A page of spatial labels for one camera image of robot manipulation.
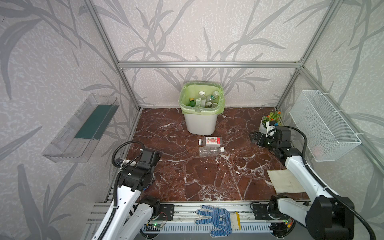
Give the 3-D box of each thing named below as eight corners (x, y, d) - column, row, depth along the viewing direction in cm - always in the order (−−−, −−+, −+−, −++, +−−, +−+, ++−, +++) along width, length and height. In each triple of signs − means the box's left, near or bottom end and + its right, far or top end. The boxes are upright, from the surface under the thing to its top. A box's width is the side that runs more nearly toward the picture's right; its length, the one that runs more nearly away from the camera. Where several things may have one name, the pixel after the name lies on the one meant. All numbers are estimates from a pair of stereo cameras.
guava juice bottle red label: (205, 145, 100) (205, 142, 97) (205, 140, 103) (205, 136, 99) (220, 145, 100) (220, 142, 97) (219, 140, 103) (220, 136, 99)
